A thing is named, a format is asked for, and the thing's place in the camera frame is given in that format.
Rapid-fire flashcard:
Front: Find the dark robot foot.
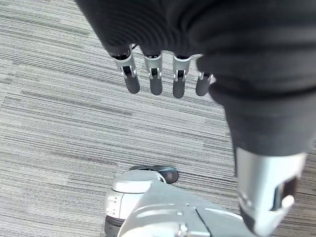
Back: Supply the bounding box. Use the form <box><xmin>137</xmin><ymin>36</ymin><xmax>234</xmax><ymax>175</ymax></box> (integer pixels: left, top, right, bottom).
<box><xmin>128</xmin><ymin>165</ymin><xmax>179</xmax><ymax>185</ymax></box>

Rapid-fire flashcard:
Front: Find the silver robot leg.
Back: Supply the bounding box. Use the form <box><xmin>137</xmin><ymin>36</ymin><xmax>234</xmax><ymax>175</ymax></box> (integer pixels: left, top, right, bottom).
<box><xmin>104</xmin><ymin>170</ymin><xmax>255</xmax><ymax>237</ymax></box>

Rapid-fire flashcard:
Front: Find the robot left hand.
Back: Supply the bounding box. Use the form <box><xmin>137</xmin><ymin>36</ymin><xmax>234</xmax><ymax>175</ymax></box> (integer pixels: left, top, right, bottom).
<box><xmin>74</xmin><ymin>0</ymin><xmax>316</xmax><ymax>237</ymax></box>

